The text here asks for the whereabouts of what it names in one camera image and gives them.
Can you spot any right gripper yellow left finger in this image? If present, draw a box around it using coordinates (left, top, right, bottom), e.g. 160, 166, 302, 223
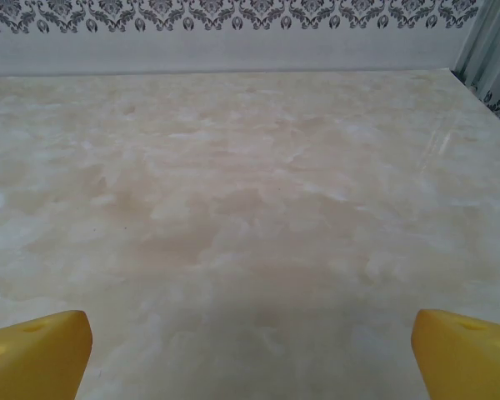
0, 309, 94, 400

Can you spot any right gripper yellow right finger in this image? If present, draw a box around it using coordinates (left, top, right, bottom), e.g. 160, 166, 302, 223
411, 307, 500, 400

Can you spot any aluminium frame corner post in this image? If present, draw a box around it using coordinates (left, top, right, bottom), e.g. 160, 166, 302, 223
452, 0, 500, 105

